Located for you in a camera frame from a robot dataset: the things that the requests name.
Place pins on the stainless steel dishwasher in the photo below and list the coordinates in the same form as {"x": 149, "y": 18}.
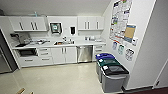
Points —
{"x": 85, "y": 54}

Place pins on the white drawer stack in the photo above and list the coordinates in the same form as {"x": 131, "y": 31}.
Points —
{"x": 45, "y": 56}
{"x": 99, "y": 50}

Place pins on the stainless steel sink basin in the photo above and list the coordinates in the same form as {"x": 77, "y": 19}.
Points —
{"x": 64, "y": 43}

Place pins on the white sink base cabinet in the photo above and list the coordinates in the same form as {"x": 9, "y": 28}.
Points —
{"x": 64, "y": 55}

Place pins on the green lidded waste bin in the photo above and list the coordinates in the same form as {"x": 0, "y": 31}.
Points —
{"x": 109, "y": 62}

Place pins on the steel paper towel dispenser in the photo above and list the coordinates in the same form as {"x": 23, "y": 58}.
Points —
{"x": 55, "y": 28}

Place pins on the grey black-lidded waste bin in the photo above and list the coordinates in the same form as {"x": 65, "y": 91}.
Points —
{"x": 115, "y": 78}

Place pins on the brown and blue poster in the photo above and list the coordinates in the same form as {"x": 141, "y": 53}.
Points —
{"x": 130, "y": 33}

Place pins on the dish rack with dishes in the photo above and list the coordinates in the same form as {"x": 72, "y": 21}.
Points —
{"x": 35, "y": 42}

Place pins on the white drawer under microwave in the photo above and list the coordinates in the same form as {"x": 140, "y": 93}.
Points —
{"x": 28, "y": 60}

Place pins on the bottle on cabinet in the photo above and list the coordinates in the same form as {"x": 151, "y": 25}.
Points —
{"x": 35, "y": 14}

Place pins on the stainless steel refrigerator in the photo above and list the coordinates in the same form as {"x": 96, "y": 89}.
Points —
{"x": 6, "y": 55}

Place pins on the white wall control box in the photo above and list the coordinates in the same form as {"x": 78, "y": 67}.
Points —
{"x": 135, "y": 41}

